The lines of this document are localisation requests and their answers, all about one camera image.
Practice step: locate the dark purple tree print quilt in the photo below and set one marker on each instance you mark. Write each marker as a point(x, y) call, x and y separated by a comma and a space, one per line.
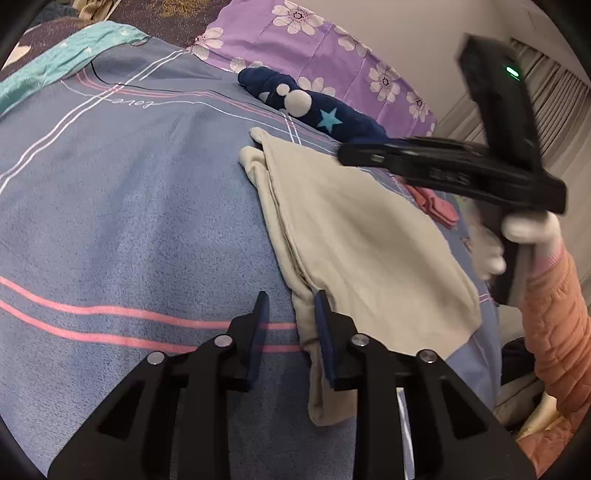
point(138, 18)

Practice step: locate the cream long sleeve shirt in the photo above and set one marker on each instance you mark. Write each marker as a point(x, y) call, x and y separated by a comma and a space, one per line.
point(364, 249)

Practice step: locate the blue striped bed sheet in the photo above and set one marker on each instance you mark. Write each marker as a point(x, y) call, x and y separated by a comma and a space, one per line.
point(138, 207)

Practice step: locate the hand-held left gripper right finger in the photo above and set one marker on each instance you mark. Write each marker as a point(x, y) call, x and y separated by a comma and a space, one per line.
point(323, 337)

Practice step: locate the beige knit garment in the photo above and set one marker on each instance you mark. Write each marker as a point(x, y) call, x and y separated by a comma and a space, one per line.
point(94, 3)

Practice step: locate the pink folded cloth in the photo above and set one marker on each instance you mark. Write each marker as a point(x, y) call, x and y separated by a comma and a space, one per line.
point(436, 205)

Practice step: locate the white curtain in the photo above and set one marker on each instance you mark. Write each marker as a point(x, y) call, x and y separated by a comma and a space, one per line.
point(545, 92)

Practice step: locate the teal blanket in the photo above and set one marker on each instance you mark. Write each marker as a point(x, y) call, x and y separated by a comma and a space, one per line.
point(60, 60)

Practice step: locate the navy star print cloth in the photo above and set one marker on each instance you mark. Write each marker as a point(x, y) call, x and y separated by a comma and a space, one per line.
point(314, 106)

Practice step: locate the purple flowered pillow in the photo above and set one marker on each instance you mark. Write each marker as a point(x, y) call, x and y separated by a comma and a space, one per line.
point(332, 50)

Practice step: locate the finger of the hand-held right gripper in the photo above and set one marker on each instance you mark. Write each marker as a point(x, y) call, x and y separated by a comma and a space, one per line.
point(369, 156)

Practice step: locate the person's right hand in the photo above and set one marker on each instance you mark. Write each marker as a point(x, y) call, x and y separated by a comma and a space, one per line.
point(531, 228)

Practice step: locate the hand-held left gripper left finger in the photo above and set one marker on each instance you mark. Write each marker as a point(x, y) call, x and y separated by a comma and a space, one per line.
point(258, 334)

